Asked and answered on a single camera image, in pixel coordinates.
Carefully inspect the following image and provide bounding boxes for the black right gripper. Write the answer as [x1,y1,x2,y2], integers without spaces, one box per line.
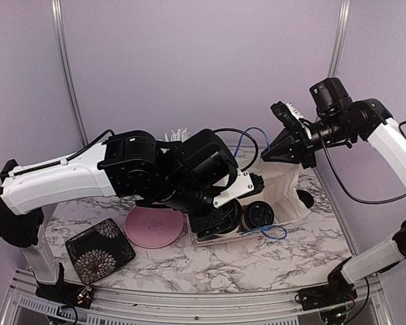
[262,111,355,169]

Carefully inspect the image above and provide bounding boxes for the blue checkered paper bag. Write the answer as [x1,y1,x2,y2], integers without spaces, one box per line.
[188,157,314,246]

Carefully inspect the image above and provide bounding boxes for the stack of black lids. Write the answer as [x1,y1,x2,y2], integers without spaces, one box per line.
[296,190,315,209]

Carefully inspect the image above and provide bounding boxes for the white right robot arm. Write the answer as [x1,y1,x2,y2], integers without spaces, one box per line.
[261,98,406,303]

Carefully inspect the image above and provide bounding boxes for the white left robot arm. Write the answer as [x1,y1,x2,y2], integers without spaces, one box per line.
[0,129,239,301]

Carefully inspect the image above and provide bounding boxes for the pink round plate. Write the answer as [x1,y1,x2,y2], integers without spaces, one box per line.
[124,207,183,249]

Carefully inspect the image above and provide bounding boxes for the bundle of wrapped white straws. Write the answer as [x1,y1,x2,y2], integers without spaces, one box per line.
[164,127,189,142]

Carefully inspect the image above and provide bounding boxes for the black floral square plate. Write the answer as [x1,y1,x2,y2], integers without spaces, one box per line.
[65,218,136,284]

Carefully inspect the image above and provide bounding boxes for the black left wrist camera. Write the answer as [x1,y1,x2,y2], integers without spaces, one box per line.
[179,128,267,209]

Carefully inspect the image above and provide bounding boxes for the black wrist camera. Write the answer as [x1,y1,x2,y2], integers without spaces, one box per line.
[270,77,353,133]
[179,128,267,209]

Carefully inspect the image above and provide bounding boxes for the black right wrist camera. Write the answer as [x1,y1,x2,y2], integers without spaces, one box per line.
[270,77,353,133]

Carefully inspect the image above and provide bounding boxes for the right aluminium frame post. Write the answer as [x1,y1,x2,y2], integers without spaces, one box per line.
[327,0,352,77]

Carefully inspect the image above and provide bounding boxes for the aluminium frame post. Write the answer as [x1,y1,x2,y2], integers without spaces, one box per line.
[327,0,352,77]
[51,0,88,146]

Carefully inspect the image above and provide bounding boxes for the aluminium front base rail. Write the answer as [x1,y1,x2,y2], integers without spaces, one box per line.
[0,269,393,324]

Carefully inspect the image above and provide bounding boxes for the left aluminium frame post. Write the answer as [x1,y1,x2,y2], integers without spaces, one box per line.
[51,0,88,146]

